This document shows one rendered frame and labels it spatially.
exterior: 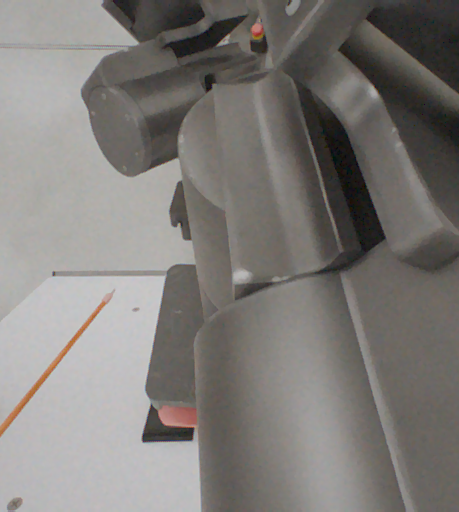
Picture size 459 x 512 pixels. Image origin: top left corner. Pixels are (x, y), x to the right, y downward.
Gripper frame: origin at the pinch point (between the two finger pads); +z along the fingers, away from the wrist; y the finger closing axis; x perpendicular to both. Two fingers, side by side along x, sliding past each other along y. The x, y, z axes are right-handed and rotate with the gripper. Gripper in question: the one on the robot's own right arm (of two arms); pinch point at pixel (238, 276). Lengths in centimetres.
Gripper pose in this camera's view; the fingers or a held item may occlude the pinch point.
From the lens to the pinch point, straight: 42.7
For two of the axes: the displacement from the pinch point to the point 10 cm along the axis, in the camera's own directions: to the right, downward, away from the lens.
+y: 10.0, -0.5, -0.7
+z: 0.8, 8.2, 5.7
